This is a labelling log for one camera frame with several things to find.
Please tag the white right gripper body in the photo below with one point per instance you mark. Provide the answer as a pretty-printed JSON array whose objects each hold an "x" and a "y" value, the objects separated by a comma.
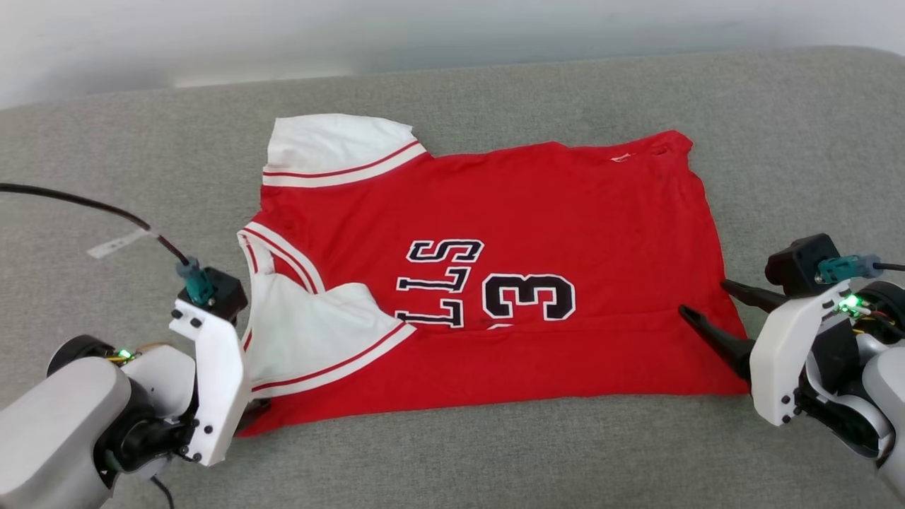
[{"x": 778, "y": 367}]

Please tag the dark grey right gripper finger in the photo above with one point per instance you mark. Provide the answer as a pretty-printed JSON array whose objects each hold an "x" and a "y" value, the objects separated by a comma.
[
  {"x": 756, "y": 298},
  {"x": 717, "y": 345}
]

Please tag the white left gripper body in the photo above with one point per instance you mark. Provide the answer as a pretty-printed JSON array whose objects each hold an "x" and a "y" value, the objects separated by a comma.
[{"x": 219, "y": 382}]

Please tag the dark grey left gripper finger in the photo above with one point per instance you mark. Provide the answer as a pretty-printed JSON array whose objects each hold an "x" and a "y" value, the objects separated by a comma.
[{"x": 254, "y": 413}]

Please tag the red and white basketball jersey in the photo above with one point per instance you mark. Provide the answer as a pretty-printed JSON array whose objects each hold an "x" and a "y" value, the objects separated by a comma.
[{"x": 537, "y": 212}]

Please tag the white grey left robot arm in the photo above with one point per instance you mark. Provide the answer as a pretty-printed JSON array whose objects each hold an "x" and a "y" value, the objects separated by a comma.
[{"x": 63, "y": 424}]

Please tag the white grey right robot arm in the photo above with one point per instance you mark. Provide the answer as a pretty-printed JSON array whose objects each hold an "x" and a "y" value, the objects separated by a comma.
[{"x": 884, "y": 382}]

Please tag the grey fabric sofa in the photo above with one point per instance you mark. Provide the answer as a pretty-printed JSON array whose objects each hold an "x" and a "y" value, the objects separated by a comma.
[{"x": 495, "y": 459}]

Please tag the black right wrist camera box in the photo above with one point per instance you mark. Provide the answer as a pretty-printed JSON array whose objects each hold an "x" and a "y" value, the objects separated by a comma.
[{"x": 795, "y": 265}]

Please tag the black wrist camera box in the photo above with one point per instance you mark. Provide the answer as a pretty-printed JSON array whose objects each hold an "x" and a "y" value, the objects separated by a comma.
[
  {"x": 795, "y": 265},
  {"x": 226, "y": 293}
]

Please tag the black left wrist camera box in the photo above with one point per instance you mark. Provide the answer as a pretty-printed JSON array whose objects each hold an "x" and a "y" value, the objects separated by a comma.
[{"x": 226, "y": 293}]

